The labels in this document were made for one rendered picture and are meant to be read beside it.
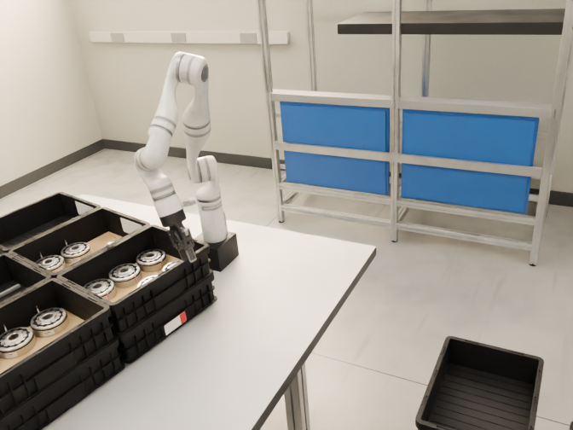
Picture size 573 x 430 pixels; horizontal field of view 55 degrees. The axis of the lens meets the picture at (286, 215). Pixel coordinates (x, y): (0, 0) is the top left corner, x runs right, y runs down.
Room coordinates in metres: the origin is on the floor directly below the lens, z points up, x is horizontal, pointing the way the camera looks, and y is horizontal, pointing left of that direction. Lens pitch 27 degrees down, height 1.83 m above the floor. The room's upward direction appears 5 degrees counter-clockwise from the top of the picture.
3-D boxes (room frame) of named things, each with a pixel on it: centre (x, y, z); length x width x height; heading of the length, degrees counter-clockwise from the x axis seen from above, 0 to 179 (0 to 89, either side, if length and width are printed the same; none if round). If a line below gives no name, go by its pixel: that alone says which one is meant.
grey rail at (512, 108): (3.10, -0.70, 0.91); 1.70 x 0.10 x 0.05; 61
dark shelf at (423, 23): (3.15, -1.01, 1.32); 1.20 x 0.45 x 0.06; 61
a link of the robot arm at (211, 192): (1.87, 0.28, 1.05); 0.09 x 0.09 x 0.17; 17
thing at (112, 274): (1.58, 0.56, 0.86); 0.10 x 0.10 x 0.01
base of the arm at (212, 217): (1.88, 0.28, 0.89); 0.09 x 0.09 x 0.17; 60
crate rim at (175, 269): (1.53, 0.50, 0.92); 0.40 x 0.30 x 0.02; 140
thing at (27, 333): (1.27, 0.81, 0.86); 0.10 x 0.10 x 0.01
